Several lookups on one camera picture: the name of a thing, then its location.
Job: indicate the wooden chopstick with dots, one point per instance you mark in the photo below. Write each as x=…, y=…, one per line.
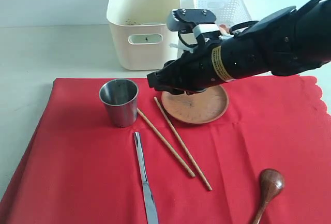
x=166, y=143
x=191, y=158

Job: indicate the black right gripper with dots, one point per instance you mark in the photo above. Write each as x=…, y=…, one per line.
x=192, y=72

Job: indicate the white perforated plastic basket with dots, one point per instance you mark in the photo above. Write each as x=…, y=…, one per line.
x=227, y=12

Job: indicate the stainless steel cup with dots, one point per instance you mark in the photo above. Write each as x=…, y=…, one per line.
x=119, y=97

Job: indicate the pale green bowl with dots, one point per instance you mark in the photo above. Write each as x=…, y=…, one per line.
x=152, y=23

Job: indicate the dark wooden spoon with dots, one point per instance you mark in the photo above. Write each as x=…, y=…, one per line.
x=272, y=183

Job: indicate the metal table knife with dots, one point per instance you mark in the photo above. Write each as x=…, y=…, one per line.
x=150, y=205

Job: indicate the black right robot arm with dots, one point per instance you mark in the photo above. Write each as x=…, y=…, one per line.
x=287, y=42

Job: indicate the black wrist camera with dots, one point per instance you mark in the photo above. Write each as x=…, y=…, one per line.
x=196, y=21

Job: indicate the red tablecloth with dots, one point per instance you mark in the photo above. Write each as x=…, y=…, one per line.
x=79, y=168

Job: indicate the brown wooden plate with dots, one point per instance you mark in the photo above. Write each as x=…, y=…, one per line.
x=198, y=108

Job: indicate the cream plastic bin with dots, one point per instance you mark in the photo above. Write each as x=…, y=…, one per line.
x=142, y=47

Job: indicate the brown egg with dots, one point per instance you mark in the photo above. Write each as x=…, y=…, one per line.
x=223, y=27

